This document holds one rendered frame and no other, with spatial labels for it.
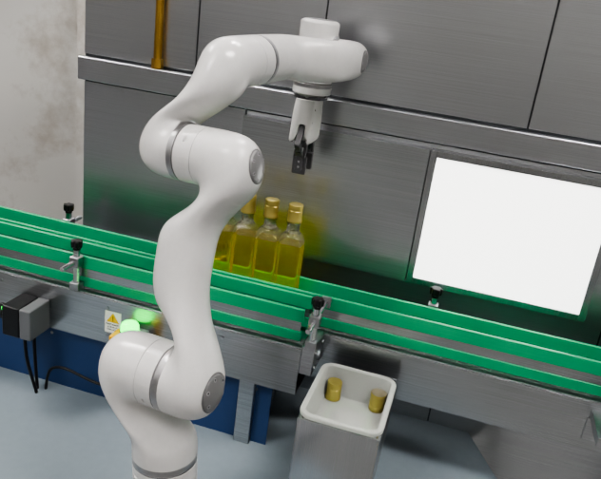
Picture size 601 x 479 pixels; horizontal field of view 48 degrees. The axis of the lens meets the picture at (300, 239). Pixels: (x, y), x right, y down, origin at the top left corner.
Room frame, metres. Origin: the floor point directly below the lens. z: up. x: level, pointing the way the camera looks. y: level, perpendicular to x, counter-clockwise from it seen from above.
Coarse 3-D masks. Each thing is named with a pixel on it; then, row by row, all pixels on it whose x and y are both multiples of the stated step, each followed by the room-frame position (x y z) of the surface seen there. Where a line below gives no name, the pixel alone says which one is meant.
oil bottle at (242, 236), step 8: (240, 224) 1.51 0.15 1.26; (248, 224) 1.51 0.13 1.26; (256, 224) 1.53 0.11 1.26; (232, 232) 1.51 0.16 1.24; (240, 232) 1.50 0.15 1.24; (248, 232) 1.50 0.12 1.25; (232, 240) 1.51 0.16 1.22; (240, 240) 1.50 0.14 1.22; (248, 240) 1.50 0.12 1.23; (232, 248) 1.51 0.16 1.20; (240, 248) 1.50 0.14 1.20; (248, 248) 1.50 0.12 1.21; (232, 256) 1.51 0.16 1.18; (240, 256) 1.50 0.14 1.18; (248, 256) 1.50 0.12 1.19; (232, 264) 1.50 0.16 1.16; (240, 264) 1.50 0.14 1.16; (248, 264) 1.50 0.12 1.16; (232, 272) 1.50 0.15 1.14; (240, 272) 1.50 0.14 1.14; (248, 272) 1.50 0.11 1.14
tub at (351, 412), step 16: (320, 368) 1.32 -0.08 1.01; (336, 368) 1.34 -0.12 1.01; (352, 368) 1.34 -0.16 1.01; (320, 384) 1.29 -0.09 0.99; (352, 384) 1.33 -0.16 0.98; (368, 384) 1.32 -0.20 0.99; (384, 384) 1.31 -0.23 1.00; (304, 400) 1.19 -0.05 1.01; (320, 400) 1.29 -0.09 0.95; (352, 400) 1.32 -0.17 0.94; (368, 400) 1.32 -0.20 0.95; (304, 416) 1.14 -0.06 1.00; (320, 416) 1.14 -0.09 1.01; (336, 416) 1.25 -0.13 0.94; (352, 416) 1.26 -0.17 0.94; (368, 416) 1.26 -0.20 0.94; (384, 416) 1.17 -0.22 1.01; (368, 432) 1.11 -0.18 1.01
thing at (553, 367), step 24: (96, 240) 1.59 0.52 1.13; (288, 288) 1.46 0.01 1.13; (336, 312) 1.43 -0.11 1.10; (360, 312) 1.42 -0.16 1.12; (384, 312) 1.40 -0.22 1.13; (384, 336) 1.40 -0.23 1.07; (408, 336) 1.39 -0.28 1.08; (432, 336) 1.38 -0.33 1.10; (456, 336) 1.36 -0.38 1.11; (480, 336) 1.35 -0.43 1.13; (480, 360) 1.35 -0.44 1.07; (504, 360) 1.34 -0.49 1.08; (528, 360) 1.33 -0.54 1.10; (552, 360) 1.31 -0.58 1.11; (576, 360) 1.30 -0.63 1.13; (576, 384) 1.30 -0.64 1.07; (600, 384) 1.29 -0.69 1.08
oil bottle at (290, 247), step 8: (288, 232) 1.49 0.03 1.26; (280, 240) 1.48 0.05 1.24; (288, 240) 1.48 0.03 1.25; (296, 240) 1.47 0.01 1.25; (304, 240) 1.51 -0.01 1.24; (280, 248) 1.48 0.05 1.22; (288, 248) 1.47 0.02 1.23; (296, 248) 1.47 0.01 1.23; (280, 256) 1.48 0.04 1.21; (288, 256) 1.47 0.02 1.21; (296, 256) 1.47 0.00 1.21; (280, 264) 1.48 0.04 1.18; (288, 264) 1.47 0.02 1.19; (296, 264) 1.47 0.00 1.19; (280, 272) 1.48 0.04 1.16; (288, 272) 1.47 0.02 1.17; (296, 272) 1.47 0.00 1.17; (280, 280) 1.48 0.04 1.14; (288, 280) 1.47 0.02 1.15; (296, 280) 1.48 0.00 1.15
